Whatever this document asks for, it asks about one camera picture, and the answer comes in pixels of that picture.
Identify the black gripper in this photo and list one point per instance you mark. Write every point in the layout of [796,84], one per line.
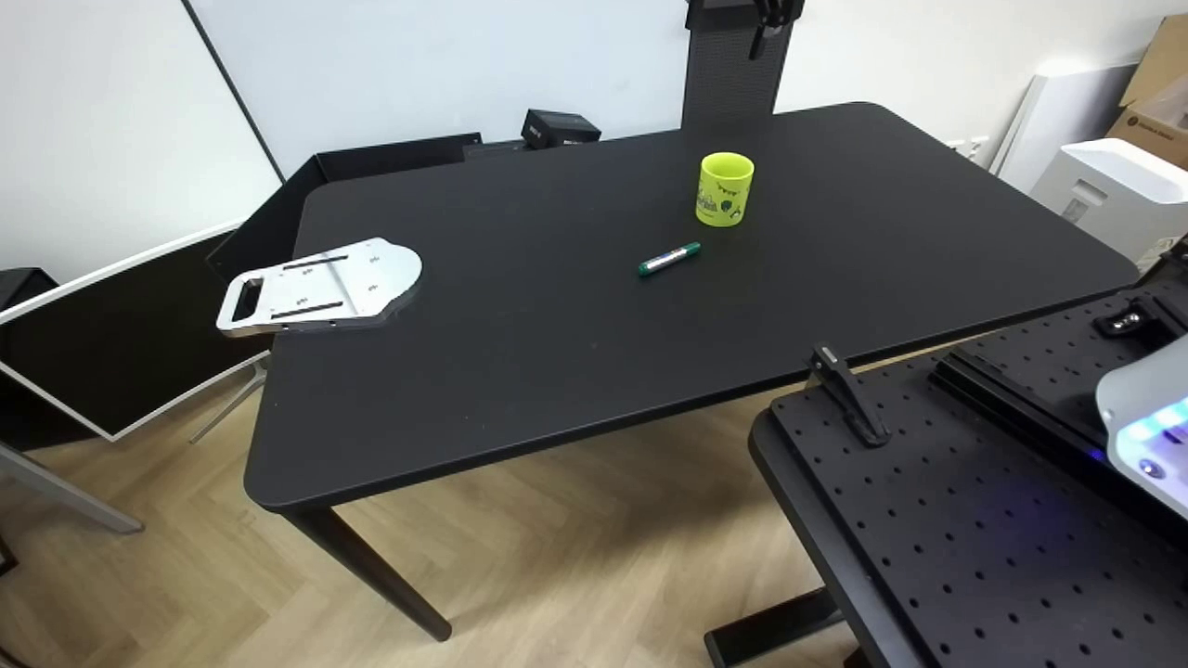
[724,13]

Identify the green capped white marker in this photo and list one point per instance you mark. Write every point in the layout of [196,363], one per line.
[670,257]

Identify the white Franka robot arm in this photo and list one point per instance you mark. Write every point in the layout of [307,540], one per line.
[1151,426]

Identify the yellow-green plastic cup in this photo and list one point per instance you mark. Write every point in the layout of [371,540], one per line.
[724,201]

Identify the black vertical column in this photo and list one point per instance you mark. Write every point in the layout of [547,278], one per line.
[724,79]

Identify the small black box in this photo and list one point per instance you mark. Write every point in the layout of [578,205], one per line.
[557,127]

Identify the white leaning board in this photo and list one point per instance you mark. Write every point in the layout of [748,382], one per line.
[1053,112]

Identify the large whiteboard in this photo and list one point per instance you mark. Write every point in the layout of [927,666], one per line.
[432,59]

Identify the black clamp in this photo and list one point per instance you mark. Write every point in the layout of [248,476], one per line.
[847,394]

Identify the white box appliance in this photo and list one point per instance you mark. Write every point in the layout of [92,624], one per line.
[1114,186]

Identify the brown cardboard box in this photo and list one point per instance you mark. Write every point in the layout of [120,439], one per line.
[1163,86]

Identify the white flat mounting plate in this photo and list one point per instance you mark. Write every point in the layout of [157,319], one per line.
[359,278]

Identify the black perforated breadboard table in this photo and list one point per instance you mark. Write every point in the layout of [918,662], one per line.
[939,542]

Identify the black breadboard table foot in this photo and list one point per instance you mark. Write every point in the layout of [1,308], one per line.
[775,628]

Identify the black table leg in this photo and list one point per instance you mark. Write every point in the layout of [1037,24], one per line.
[371,574]

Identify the white-framed black monitor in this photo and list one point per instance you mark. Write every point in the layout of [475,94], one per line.
[112,346]

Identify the grey metal leg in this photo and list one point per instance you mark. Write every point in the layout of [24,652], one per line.
[60,487]

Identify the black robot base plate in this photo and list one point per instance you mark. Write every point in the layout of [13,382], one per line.
[1025,377]

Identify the black mounting bracket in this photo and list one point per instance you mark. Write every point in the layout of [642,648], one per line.
[1135,319]

